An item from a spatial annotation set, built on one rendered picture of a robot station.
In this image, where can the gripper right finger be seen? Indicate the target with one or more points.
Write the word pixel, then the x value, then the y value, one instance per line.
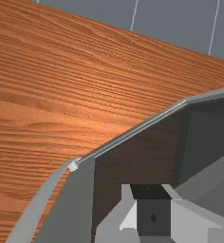
pixel 190 224

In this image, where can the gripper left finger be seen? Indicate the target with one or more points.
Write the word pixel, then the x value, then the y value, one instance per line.
pixel 117 221

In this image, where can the grey microwave oven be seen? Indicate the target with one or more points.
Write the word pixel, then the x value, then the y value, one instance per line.
pixel 209 139

